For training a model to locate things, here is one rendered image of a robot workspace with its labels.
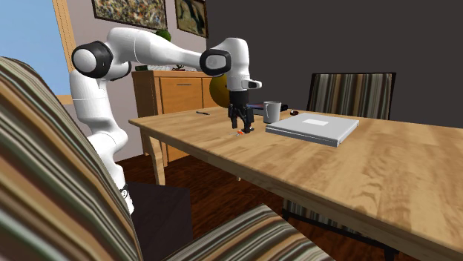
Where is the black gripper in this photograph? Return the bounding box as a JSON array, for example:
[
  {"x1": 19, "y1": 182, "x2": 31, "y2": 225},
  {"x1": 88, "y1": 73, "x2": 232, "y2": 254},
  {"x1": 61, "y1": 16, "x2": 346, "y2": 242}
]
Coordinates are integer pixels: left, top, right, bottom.
[{"x1": 228, "y1": 90, "x2": 255, "y2": 134}]

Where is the striped upholstered chair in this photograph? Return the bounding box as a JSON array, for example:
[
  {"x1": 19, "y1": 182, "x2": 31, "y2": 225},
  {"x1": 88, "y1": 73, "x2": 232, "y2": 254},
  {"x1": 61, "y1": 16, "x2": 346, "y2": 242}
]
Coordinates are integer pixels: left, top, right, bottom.
[
  {"x1": 0, "y1": 56, "x2": 335, "y2": 261},
  {"x1": 281, "y1": 71, "x2": 401, "y2": 261}
]

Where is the grey closed laptop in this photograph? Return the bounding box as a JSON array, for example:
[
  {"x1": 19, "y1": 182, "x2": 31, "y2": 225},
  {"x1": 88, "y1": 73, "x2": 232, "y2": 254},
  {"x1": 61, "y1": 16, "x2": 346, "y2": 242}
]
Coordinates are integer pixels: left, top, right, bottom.
[{"x1": 265, "y1": 112, "x2": 361, "y2": 148}]

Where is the grey mug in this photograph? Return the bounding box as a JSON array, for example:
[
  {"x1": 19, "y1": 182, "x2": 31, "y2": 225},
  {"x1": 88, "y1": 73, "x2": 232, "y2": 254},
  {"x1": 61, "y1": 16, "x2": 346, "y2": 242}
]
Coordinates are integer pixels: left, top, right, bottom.
[{"x1": 263, "y1": 100, "x2": 283, "y2": 125}]

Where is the small framed wall picture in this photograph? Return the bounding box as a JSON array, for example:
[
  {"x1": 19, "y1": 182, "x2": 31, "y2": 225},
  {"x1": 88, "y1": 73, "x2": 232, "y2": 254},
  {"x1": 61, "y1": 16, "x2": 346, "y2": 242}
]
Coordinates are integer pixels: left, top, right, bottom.
[{"x1": 174, "y1": 0, "x2": 209, "y2": 39}]

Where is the wooden table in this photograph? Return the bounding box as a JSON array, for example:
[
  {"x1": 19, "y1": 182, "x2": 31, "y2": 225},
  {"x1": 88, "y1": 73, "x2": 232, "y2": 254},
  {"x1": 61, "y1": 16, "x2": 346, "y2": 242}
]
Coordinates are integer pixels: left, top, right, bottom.
[{"x1": 128, "y1": 106, "x2": 463, "y2": 261}]

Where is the yellow ball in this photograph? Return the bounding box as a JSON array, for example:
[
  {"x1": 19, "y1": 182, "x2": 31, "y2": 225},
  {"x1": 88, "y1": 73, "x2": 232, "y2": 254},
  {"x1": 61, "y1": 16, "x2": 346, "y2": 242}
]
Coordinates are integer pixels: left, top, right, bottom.
[{"x1": 209, "y1": 73, "x2": 232, "y2": 109}]

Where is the window with wooden frame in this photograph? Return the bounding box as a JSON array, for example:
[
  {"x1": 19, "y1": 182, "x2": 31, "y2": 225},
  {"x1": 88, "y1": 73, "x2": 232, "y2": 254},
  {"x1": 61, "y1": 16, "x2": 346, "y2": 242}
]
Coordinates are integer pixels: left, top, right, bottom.
[{"x1": 0, "y1": 0, "x2": 78, "y2": 107}]

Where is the wooden sideboard with plants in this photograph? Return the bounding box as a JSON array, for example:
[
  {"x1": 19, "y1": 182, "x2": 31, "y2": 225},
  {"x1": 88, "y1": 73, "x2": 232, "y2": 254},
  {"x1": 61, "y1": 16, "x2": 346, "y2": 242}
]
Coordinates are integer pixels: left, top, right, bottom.
[{"x1": 131, "y1": 29, "x2": 223, "y2": 168}]

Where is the large colourful wall picture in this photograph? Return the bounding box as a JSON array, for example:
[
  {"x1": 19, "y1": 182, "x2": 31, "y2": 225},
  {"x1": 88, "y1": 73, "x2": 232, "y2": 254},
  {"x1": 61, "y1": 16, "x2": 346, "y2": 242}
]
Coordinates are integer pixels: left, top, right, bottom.
[{"x1": 91, "y1": 0, "x2": 168, "y2": 31}]

